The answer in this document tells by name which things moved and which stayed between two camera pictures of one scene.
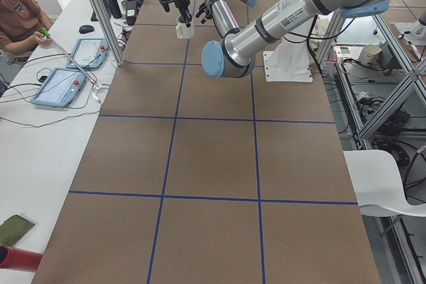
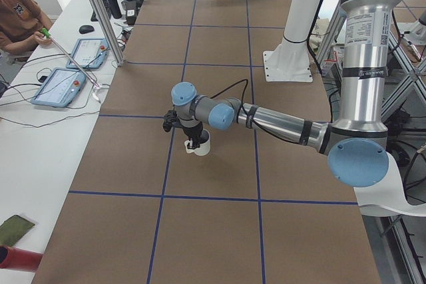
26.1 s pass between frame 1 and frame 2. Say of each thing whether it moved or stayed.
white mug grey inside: moved
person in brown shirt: stayed
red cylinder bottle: stayed
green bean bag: stayed
